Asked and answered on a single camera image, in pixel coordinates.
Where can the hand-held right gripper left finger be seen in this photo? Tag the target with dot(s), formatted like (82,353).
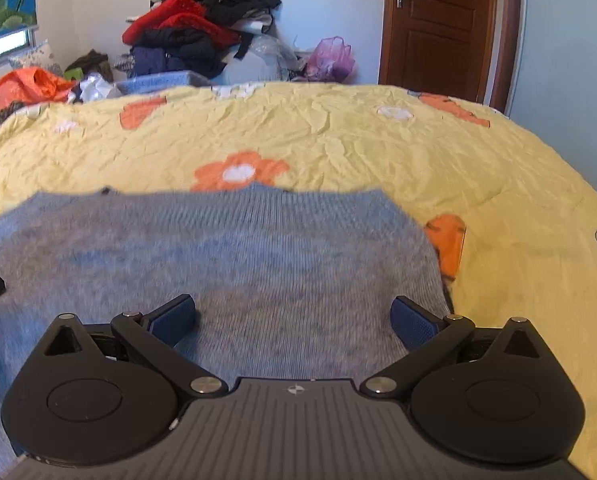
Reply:
(171,322)

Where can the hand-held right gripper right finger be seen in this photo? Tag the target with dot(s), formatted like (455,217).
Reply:
(413,325)

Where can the grey sweater with navy sleeves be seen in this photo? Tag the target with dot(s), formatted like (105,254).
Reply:
(228,250)

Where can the pile of clothes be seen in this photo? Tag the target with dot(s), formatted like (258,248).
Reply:
(178,25)

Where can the yellow printed blanket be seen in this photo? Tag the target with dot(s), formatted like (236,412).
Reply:
(353,135)

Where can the orange plastic bag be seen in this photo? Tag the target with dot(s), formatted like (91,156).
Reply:
(23,87)

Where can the white crumpled bag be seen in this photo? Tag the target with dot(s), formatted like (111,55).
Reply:
(96,89)

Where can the green box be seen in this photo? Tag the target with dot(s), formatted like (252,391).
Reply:
(69,74)

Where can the floral pillow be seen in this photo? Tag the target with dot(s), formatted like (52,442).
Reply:
(36,57)

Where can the light blue folded towel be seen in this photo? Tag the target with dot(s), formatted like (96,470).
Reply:
(163,81)

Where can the window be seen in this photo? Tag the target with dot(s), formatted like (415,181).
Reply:
(3,47)

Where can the dark brown cloth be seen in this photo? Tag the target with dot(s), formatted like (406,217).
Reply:
(91,62)

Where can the clear plastic bag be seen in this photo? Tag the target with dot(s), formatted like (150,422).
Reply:
(258,67)

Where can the pink plastic bag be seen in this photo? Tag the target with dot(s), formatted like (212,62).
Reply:
(331,60)

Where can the brown wooden door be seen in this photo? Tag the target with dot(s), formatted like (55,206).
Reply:
(438,45)

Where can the brown door frame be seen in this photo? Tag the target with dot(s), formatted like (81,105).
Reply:
(508,35)

